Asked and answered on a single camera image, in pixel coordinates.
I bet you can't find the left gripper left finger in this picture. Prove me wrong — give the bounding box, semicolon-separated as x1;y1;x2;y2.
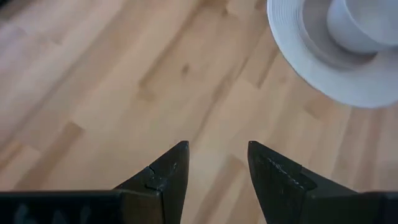
113;140;190;224

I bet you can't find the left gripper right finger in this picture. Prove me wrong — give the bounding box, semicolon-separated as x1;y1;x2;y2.
248;140;358;224

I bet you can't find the white woven round placemat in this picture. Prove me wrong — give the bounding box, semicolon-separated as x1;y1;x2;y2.
266;0;398;109

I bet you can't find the cream ceramic plate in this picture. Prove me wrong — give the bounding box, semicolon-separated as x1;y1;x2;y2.
300;0;379;71

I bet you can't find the white ceramic bowl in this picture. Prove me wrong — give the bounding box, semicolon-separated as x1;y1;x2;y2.
325;0;398;54

